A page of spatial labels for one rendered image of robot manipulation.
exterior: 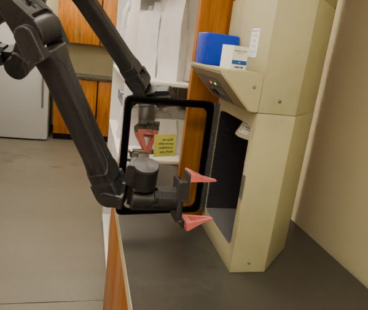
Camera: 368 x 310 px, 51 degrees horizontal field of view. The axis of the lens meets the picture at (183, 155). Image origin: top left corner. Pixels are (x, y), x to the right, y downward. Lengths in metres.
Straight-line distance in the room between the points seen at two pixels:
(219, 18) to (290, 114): 0.46
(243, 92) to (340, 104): 0.55
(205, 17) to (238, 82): 0.41
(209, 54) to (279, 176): 0.40
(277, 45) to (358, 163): 0.53
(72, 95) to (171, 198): 0.32
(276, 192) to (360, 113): 0.43
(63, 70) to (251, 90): 0.46
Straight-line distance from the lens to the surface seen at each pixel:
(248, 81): 1.00
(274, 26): 1.02
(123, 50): 1.25
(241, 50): 1.04
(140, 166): 0.85
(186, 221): 0.94
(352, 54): 1.46
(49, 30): 0.80
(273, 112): 1.04
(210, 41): 1.16
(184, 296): 1.05
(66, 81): 0.81
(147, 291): 1.05
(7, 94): 5.96
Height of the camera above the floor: 1.54
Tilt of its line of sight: 15 degrees down
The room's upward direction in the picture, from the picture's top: 7 degrees clockwise
